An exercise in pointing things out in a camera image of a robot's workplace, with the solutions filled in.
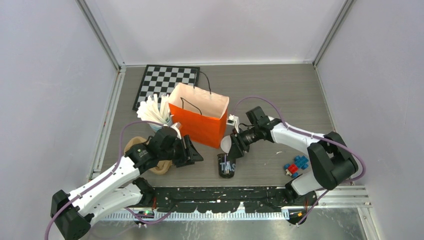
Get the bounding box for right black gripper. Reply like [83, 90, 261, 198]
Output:
[227, 125, 261, 161]

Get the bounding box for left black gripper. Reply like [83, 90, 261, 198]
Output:
[159, 134, 203, 168]

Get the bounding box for white sip lid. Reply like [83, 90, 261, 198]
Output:
[220, 135, 232, 154]

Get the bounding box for orange paper bag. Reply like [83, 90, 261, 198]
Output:
[168, 83, 230, 149]

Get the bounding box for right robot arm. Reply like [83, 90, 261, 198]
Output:
[220, 106, 359, 205]

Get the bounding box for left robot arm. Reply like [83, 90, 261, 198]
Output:
[44, 126, 203, 240]

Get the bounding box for tan cardboard cup carrier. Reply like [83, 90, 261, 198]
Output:
[123, 136, 173, 176]

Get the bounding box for light blue cup holder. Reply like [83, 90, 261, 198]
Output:
[148, 116, 174, 132]

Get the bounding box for red blue toy blocks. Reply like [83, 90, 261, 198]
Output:
[283, 155, 309, 179]

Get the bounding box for black white chessboard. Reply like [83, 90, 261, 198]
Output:
[132, 65, 200, 111]

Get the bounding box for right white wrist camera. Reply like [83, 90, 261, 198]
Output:
[226, 114, 240, 133]

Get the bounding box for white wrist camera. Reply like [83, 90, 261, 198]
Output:
[226, 114, 240, 133]
[170, 122, 183, 139]

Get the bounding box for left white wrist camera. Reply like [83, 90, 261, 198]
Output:
[170, 122, 183, 139]

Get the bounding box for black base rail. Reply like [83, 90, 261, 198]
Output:
[132, 186, 319, 215]

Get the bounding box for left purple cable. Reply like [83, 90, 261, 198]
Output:
[44, 120, 173, 240]

